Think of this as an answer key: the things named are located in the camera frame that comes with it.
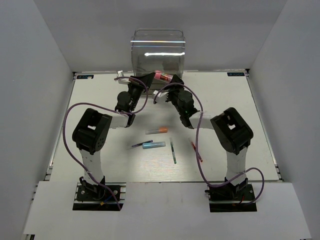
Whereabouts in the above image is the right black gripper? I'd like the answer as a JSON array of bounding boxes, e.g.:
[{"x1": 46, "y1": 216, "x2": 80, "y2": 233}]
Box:
[{"x1": 163, "y1": 73, "x2": 185, "y2": 116}]

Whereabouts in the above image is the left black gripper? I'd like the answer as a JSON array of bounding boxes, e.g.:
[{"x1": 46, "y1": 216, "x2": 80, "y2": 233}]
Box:
[{"x1": 127, "y1": 72, "x2": 155, "y2": 112}]

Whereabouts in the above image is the pink capped marker tube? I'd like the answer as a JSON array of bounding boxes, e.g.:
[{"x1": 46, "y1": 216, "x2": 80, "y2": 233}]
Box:
[{"x1": 154, "y1": 70, "x2": 173, "y2": 84}]

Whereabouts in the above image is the purple pen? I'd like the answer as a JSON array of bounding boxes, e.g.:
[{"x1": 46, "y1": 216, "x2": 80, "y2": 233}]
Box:
[{"x1": 126, "y1": 140, "x2": 153, "y2": 150}]

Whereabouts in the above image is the blue capped highlighter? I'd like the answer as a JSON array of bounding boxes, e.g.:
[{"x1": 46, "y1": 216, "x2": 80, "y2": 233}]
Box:
[{"x1": 142, "y1": 141, "x2": 166, "y2": 149}]

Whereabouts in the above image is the green pen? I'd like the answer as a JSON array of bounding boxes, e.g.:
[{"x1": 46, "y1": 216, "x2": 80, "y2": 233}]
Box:
[{"x1": 169, "y1": 137, "x2": 177, "y2": 165}]

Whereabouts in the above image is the red pen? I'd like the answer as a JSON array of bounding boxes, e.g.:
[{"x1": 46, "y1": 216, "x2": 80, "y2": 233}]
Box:
[{"x1": 188, "y1": 138, "x2": 203, "y2": 163}]

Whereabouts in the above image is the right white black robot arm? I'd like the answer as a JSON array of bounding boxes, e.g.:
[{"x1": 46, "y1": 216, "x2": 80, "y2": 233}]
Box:
[{"x1": 164, "y1": 75, "x2": 254, "y2": 200}]

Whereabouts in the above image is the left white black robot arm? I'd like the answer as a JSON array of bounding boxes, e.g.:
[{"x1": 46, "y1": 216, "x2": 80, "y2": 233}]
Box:
[{"x1": 72, "y1": 72, "x2": 156, "y2": 200}]

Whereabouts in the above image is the clear acrylic drawer organizer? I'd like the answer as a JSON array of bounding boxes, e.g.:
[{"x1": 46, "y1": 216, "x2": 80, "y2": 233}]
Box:
[{"x1": 130, "y1": 28, "x2": 186, "y2": 78}]

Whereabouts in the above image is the orange capped highlighter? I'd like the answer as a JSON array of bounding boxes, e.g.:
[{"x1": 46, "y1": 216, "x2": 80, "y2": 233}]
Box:
[{"x1": 145, "y1": 127, "x2": 168, "y2": 135}]

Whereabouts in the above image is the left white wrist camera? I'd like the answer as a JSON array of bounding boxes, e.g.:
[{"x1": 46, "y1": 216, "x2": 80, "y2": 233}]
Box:
[{"x1": 114, "y1": 70, "x2": 130, "y2": 85}]

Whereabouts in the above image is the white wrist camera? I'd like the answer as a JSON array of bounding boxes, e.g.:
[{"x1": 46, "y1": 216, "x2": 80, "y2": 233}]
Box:
[
  {"x1": 152, "y1": 90, "x2": 169, "y2": 104},
  {"x1": 114, "y1": 70, "x2": 130, "y2": 85}
]

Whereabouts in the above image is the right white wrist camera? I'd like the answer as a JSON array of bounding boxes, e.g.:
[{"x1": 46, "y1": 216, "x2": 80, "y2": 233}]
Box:
[{"x1": 152, "y1": 90, "x2": 169, "y2": 104}]

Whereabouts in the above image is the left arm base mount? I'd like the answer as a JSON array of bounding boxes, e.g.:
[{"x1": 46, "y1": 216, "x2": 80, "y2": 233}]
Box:
[{"x1": 72, "y1": 177, "x2": 127, "y2": 212}]

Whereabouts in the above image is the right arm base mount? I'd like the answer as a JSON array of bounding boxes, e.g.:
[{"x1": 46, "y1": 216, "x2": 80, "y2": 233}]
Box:
[{"x1": 204, "y1": 177, "x2": 257, "y2": 213}]

